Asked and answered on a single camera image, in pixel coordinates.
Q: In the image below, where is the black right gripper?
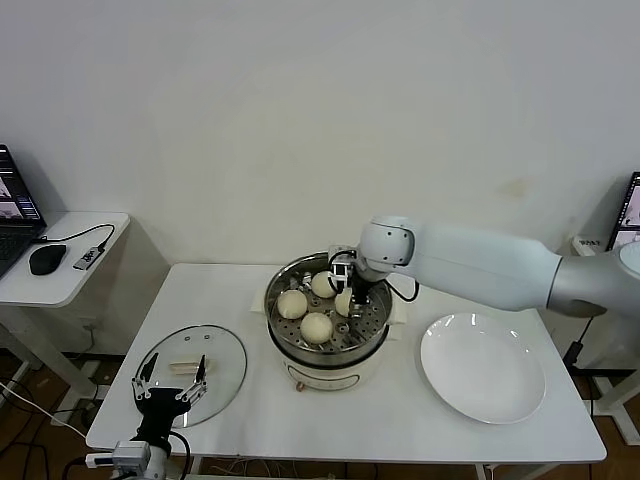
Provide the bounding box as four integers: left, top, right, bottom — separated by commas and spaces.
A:
332, 277, 375, 324

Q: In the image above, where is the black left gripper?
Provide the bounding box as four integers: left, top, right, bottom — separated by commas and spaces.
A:
130, 352, 208, 446

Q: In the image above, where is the glass lid with cream handle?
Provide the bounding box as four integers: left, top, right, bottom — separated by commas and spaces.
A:
133, 324, 250, 429

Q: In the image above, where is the stainless steel steamer basket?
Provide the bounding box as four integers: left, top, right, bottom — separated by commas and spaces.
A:
249, 253, 409, 354

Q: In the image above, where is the cream electric cooker pot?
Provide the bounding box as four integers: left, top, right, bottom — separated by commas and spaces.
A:
267, 319, 404, 395

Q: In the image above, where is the grey usb hub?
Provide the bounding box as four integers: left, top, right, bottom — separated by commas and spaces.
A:
73, 246, 106, 272

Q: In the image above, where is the white side table with mouse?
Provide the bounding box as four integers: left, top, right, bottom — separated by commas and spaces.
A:
0, 212, 134, 416

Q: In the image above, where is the white round plate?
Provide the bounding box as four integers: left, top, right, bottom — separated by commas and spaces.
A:
419, 312, 547, 426

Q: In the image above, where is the black computer mouse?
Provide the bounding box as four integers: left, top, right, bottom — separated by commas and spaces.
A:
28, 244, 68, 277

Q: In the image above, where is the black laptop beside mouse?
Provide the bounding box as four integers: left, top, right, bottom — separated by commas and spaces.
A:
0, 144, 50, 281

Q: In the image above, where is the white side table with label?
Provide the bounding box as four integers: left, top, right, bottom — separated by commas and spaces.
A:
571, 234, 640, 446

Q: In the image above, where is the black laptop on labelled table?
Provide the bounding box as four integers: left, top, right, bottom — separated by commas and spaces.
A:
604, 172, 640, 254

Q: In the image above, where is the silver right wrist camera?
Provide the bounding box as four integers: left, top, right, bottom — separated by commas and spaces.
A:
327, 244, 359, 281

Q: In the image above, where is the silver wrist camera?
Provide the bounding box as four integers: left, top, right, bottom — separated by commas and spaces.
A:
327, 244, 359, 281
85, 439, 152, 474

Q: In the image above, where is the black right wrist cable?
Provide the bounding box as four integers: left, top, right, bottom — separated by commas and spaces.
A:
387, 277, 420, 304

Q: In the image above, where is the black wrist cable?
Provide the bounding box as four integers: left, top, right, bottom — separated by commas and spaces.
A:
387, 277, 420, 304
167, 432, 192, 480

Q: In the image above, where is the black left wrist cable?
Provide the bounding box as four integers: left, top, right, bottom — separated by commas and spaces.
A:
167, 432, 192, 480

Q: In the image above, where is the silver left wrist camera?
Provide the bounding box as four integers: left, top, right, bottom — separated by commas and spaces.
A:
85, 439, 152, 474

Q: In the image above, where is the white floor cable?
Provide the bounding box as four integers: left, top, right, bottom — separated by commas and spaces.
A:
0, 379, 91, 439

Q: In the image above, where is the black usb hub cable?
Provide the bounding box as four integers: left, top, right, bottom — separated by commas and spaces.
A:
32, 223, 118, 251

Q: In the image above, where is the black cable with adapter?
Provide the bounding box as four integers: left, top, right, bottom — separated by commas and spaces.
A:
562, 314, 594, 371

